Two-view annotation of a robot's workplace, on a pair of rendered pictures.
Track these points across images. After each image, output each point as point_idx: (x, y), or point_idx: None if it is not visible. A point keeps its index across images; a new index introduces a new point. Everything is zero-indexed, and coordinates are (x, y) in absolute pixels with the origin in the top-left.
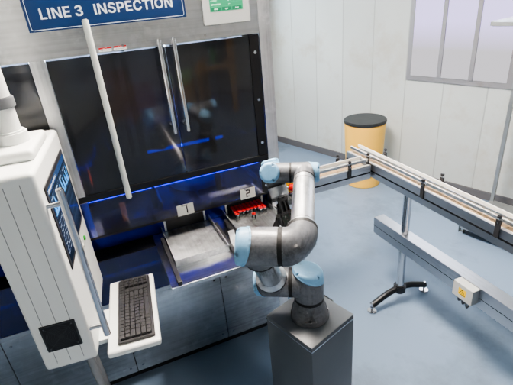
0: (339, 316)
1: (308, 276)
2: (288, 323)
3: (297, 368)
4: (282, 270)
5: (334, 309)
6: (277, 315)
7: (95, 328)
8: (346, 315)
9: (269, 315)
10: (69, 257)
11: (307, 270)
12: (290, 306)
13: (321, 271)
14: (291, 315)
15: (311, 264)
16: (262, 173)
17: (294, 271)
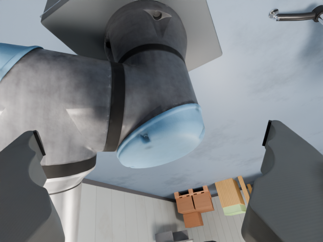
0: (196, 57)
1: (154, 166)
2: (98, 56)
3: None
4: (85, 175)
5: (199, 40)
6: (70, 30)
7: None
8: (208, 57)
9: (49, 26)
10: None
11: (160, 156)
12: (105, 8)
13: (193, 149)
14: (106, 55)
15: (181, 142)
16: None
17: (121, 163)
